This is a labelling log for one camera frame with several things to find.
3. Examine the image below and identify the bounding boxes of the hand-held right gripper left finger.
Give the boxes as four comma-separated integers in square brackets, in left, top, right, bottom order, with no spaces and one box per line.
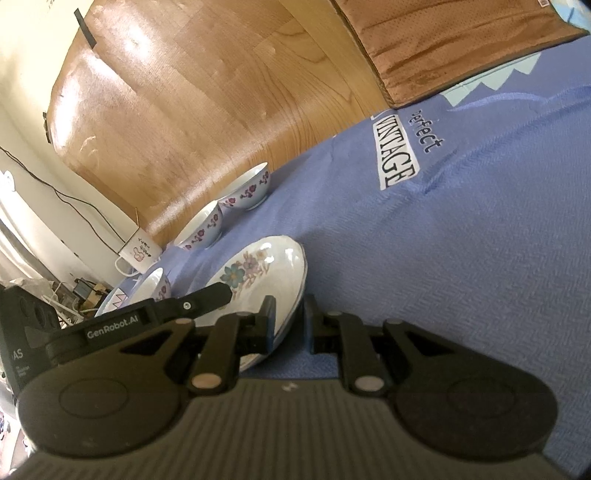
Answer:
[111,295,279,396]

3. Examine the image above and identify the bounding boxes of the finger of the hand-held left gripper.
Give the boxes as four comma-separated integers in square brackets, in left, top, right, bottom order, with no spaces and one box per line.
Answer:
[154,282,232,322]

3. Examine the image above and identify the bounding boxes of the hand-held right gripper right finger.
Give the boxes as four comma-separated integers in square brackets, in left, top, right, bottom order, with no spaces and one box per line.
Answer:
[303,294,472,397]

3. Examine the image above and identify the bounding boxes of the white floral bowl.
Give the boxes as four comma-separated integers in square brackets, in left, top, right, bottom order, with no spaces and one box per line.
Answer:
[174,200,225,252]
[218,162,273,211]
[129,268,172,304]

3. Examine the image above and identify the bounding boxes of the white enamel mug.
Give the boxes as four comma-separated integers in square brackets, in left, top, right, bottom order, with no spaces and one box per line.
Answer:
[115,231,163,278]

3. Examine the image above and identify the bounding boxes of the blue printed blanket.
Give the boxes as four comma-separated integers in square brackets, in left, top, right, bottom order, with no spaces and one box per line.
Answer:
[92,34,591,462]

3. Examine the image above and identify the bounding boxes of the wood-grain vinyl sheet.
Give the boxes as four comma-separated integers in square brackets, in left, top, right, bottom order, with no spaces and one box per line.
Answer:
[48,0,393,247]

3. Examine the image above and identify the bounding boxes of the black tape strip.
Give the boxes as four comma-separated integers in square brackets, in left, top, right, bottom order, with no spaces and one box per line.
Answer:
[74,9,98,49]

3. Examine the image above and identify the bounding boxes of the brown cushion pad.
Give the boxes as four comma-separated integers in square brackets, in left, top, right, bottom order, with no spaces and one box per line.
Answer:
[330,0,589,108]

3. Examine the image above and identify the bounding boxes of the black wall cable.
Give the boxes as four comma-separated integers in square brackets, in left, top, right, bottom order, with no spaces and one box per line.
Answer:
[0,145,123,254]

